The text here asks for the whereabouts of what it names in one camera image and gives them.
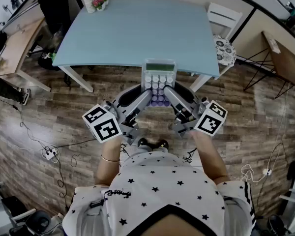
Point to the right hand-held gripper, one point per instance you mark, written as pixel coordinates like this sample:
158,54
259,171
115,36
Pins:
209,123

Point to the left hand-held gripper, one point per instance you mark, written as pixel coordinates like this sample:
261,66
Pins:
105,129

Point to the white calculator with round keys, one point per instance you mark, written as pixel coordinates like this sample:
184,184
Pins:
159,66

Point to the person's right forearm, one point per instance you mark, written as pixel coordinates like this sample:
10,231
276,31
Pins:
206,154

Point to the person's left forearm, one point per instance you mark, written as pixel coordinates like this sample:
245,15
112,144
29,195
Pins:
108,151

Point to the white table leg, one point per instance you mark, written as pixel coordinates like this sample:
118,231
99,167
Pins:
200,82
76,79

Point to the person's left black shoe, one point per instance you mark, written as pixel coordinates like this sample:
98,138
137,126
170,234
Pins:
143,142

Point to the person's black shoe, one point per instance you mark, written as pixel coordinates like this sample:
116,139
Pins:
162,143
143,142

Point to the person's right black shoe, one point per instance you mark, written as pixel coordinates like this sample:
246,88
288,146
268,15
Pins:
162,143

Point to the gray jeans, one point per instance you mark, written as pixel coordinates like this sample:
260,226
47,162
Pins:
147,150

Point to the floral patterned seat cushion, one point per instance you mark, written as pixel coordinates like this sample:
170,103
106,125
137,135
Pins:
225,50

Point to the white star-print shirt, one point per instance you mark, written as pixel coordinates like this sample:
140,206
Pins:
162,181

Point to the black bag with green patch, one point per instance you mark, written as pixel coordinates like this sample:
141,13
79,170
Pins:
46,60

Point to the white wooden chair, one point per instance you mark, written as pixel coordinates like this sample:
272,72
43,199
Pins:
223,15

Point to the white power strip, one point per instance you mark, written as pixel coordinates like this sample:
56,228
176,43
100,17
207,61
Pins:
50,154

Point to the white pot with pink flowers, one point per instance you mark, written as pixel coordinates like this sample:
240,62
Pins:
99,3

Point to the white ribbed vase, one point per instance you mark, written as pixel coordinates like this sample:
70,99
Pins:
89,5

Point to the black clip on shirt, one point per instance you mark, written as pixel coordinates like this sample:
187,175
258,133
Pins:
96,203

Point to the brown side table black legs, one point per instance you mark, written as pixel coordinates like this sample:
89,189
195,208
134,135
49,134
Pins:
285,63

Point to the small white plug adapter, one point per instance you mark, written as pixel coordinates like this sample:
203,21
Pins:
267,171

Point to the black office chair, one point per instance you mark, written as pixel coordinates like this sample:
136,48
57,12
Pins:
54,8

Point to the light wooden desk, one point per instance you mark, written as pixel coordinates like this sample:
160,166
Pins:
17,45

